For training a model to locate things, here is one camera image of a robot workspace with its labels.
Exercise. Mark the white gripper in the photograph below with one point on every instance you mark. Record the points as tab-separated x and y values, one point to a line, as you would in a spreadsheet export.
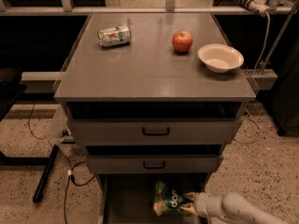
202	204

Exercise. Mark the green rice chip bag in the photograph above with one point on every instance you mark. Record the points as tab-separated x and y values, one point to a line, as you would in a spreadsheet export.
168	199

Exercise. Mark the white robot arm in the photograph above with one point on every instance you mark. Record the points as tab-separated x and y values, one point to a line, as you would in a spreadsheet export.
231	208

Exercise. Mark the grey bottom drawer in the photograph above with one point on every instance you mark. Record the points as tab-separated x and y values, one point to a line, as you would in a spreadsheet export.
129	199

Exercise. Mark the grey drawer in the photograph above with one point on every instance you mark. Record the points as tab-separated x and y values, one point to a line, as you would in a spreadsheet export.
129	199
133	124
154	159

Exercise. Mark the grey middle drawer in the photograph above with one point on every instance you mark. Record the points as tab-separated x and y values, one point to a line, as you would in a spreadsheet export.
154	159

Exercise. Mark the grey drawer cabinet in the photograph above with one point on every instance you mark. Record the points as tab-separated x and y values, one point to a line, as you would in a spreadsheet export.
148	70

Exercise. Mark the grey top drawer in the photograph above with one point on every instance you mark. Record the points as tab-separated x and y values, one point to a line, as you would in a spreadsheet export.
133	124

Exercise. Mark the white paper bowl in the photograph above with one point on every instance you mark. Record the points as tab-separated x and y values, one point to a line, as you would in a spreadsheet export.
220	58

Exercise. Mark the black table leg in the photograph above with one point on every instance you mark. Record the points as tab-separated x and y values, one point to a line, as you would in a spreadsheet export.
46	173

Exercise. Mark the red apple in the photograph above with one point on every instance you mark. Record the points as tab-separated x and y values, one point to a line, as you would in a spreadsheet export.
182	41

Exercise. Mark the crushed green soda can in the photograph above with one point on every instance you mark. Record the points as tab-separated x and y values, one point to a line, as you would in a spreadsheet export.
114	36

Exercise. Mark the black side table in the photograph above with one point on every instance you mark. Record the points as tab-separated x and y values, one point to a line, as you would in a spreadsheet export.
11	88

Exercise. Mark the white striped handle device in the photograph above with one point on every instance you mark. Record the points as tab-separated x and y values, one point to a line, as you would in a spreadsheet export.
256	6

